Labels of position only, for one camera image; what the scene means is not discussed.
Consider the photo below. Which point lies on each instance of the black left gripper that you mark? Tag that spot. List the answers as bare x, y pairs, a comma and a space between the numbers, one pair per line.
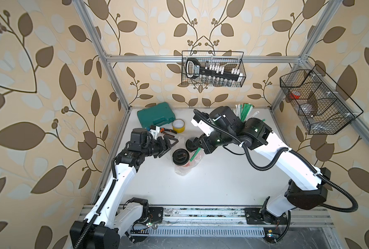
162, 149

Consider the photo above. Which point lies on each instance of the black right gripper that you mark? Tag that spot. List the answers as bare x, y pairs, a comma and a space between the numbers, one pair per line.
206, 145

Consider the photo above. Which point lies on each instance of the red cup black lid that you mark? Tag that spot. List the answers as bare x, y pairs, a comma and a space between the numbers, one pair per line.
192, 145
181, 161

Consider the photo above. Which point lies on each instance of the green straw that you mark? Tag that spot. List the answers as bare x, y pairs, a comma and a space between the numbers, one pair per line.
197, 156

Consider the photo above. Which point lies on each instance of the clear plastic carrier bag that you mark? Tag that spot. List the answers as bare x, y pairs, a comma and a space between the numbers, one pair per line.
181, 144

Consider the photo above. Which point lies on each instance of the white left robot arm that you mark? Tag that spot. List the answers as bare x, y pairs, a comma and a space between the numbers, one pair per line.
104, 225

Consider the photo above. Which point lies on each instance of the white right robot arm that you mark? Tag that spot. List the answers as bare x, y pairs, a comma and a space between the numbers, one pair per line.
264, 150

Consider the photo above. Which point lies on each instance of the orange black pliers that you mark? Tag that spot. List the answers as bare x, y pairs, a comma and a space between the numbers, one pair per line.
165, 130

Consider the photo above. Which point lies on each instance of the yellow tape roll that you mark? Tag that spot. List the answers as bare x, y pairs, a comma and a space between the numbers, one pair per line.
179, 125

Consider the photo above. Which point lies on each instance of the green plastic tool case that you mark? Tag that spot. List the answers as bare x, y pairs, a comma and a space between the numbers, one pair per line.
158, 115

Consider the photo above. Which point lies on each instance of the green white wrapped straws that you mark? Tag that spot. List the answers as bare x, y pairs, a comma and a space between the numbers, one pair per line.
243, 110

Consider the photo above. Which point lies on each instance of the black socket set holder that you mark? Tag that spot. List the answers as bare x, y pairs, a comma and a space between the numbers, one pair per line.
203, 69

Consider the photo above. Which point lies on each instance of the red item in basket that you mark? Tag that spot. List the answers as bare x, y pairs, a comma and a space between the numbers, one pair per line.
294, 95

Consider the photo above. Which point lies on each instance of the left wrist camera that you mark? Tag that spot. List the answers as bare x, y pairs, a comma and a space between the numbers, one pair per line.
155, 131

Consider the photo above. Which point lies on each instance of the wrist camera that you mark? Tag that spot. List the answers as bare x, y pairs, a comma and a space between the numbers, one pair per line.
203, 126
155, 131

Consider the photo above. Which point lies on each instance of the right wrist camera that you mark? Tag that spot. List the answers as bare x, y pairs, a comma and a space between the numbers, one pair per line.
203, 126

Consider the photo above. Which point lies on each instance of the black wire basket back wall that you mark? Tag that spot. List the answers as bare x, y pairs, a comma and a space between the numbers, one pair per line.
229, 56

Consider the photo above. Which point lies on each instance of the black wire basket wall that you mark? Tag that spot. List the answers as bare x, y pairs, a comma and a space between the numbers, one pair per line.
229, 56
326, 105

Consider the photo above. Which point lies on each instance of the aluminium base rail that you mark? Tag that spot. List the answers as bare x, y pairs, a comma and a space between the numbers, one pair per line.
227, 222

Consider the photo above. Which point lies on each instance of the black wire basket right wall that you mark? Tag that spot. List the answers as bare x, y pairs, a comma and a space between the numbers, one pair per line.
326, 105

